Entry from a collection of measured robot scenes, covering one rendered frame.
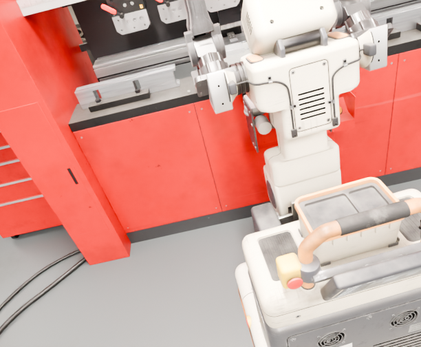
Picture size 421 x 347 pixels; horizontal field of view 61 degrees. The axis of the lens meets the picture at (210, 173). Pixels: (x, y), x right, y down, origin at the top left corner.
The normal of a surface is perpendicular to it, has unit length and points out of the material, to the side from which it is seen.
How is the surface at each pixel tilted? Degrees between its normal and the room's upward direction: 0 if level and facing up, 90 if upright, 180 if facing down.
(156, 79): 90
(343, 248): 92
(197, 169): 90
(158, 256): 0
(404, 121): 90
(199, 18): 81
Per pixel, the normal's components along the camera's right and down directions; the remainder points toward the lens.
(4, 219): 0.10, 0.60
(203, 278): -0.21, -0.77
